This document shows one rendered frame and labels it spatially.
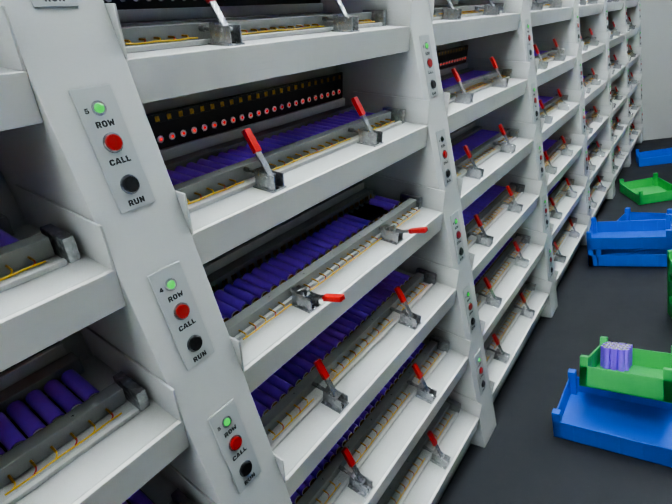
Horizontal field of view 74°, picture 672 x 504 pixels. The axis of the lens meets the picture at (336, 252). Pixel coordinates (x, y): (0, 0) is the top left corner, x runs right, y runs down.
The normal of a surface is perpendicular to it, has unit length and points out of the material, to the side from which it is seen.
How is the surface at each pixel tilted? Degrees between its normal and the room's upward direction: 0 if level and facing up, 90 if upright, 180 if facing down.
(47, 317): 107
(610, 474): 0
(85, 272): 17
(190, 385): 90
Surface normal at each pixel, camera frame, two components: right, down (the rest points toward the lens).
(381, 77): -0.59, 0.40
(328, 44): 0.80, 0.29
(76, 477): -0.01, -0.87
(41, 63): 0.77, 0.03
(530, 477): -0.25, -0.91
